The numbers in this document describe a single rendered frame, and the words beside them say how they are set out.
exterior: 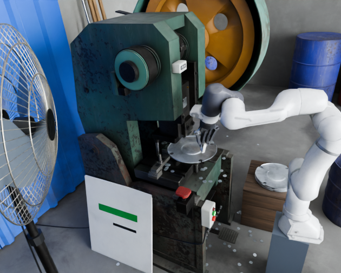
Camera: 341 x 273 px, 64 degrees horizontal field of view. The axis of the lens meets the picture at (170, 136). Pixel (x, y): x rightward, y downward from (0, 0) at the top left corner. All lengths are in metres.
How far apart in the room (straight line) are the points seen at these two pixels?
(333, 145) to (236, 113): 0.45
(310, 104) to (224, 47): 0.71
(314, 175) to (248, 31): 0.81
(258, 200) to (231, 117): 1.04
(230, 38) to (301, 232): 1.11
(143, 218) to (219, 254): 0.63
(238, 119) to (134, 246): 1.16
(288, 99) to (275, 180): 0.99
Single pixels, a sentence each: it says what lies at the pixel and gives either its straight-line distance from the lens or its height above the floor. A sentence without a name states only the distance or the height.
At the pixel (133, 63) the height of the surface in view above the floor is 1.37.
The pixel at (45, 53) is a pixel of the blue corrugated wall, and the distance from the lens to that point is 2.32.
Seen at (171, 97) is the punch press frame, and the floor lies 1.18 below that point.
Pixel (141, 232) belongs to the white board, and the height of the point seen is 0.30.
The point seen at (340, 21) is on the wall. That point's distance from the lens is 4.56.
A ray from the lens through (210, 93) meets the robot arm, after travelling 1.13.
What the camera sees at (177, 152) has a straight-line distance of 1.58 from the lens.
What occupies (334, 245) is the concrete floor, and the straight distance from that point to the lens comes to 2.30.
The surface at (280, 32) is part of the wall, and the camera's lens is 4.64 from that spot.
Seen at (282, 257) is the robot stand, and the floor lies 0.29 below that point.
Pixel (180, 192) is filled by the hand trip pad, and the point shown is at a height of 0.76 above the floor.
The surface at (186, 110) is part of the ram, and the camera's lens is 1.54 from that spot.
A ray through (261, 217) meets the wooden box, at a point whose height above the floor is 0.13.
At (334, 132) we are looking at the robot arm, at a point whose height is 1.11.
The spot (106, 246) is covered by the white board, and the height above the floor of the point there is 0.08.
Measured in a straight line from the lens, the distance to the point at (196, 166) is 1.61.
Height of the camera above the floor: 1.66
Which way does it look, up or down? 30 degrees down
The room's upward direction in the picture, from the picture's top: 5 degrees counter-clockwise
